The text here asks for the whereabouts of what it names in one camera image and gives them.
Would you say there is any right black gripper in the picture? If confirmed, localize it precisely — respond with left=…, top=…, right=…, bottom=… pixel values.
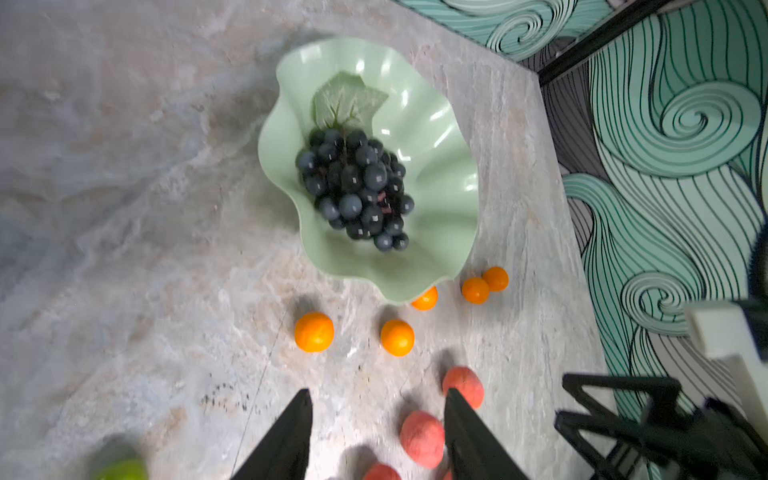
left=554, top=373, right=767, bottom=479

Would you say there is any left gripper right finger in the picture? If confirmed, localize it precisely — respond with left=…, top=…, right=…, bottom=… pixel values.
left=444, top=388, right=528, bottom=480

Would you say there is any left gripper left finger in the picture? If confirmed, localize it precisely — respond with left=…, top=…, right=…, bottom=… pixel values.
left=232, top=388, right=313, bottom=480

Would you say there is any pink fake peach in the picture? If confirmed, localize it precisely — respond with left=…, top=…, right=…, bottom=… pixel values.
left=442, top=366, right=485, bottom=410
left=399, top=411, right=445, bottom=469
left=363, top=463, right=401, bottom=480

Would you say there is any dark fake grape bunch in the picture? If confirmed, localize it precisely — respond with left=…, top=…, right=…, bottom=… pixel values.
left=295, top=72, right=415, bottom=253

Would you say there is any light green wavy fruit bowl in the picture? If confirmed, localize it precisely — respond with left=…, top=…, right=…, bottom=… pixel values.
left=258, top=37, right=479, bottom=304

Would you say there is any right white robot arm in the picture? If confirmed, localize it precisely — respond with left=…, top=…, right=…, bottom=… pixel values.
left=554, top=232, right=767, bottom=479

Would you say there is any orange fake kumquat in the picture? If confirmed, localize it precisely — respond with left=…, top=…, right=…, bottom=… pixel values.
left=380, top=319, right=415, bottom=357
left=482, top=266, right=510, bottom=292
left=461, top=277, right=491, bottom=305
left=294, top=312, right=335, bottom=353
left=411, top=286, right=439, bottom=311

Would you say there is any green fake pear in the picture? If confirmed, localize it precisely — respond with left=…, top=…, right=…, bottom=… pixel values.
left=92, top=458, right=149, bottom=480

